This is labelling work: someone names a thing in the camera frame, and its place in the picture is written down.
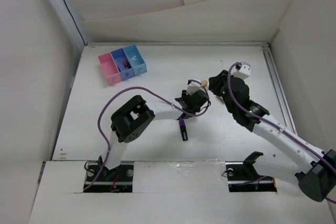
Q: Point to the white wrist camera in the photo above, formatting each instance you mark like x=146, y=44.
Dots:
x=193, y=86
x=243, y=70

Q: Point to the blue drawer container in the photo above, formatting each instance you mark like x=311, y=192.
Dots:
x=135, y=59

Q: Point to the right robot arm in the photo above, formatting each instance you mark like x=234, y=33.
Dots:
x=314, y=169

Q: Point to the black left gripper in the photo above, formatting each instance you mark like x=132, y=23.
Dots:
x=185, y=96

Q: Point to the yellow eraser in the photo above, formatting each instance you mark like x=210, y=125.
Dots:
x=205, y=84

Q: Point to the purple capped black highlighter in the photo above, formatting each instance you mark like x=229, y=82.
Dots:
x=183, y=130

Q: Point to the purple drawer container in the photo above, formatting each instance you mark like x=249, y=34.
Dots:
x=128, y=73

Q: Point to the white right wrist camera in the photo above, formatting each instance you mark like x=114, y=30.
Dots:
x=243, y=70

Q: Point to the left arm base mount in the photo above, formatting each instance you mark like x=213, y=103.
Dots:
x=117, y=180

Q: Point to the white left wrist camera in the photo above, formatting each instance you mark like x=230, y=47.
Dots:
x=193, y=86

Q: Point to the pink drawer container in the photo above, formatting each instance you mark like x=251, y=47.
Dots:
x=110, y=69

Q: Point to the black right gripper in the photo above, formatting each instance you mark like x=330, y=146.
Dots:
x=216, y=82

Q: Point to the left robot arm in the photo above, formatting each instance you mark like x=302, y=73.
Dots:
x=131, y=120

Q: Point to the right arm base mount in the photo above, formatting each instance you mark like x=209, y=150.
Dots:
x=243, y=178

